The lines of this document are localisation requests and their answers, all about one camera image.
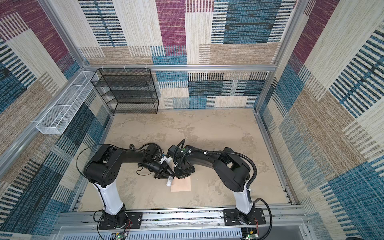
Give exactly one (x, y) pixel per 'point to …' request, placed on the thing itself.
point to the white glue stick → (169, 181)
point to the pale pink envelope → (181, 184)
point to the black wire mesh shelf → (127, 90)
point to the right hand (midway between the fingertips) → (184, 180)
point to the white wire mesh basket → (55, 118)
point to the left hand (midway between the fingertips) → (173, 176)
